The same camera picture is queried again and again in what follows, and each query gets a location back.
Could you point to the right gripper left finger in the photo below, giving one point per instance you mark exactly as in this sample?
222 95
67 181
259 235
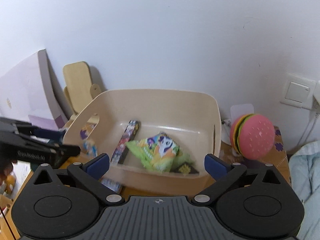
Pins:
86 176

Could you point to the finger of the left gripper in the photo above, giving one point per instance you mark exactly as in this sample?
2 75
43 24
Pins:
62 149
28 129

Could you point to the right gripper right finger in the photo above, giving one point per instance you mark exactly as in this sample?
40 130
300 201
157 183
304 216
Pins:
225 175

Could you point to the small colourful card box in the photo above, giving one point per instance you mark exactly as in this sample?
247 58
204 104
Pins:
90 148

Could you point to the dark chocolate snack box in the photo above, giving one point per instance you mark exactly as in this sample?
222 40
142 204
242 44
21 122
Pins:
186 168

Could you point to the long colourful candy box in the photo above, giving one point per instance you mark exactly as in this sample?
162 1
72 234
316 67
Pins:
121 150

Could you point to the green pony snack bag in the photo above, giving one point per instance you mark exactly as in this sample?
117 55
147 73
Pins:
159 153

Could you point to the person's left hand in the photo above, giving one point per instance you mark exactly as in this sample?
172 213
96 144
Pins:
6 169

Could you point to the blue white patterned box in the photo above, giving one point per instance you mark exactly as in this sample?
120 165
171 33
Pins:
111 184

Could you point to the pink hamburger plush toy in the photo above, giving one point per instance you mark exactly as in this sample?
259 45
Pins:
252 136

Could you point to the purple white board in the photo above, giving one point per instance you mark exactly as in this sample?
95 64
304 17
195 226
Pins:
27 94

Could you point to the beige plastic storage bin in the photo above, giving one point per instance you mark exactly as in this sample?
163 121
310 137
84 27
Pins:
191 119

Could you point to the light blue bedding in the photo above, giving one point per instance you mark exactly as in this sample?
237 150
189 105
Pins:
304 170

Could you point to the white wall switch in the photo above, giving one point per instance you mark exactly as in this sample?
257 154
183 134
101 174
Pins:
298 91

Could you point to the white wall charger plug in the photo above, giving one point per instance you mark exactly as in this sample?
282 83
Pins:
316 99

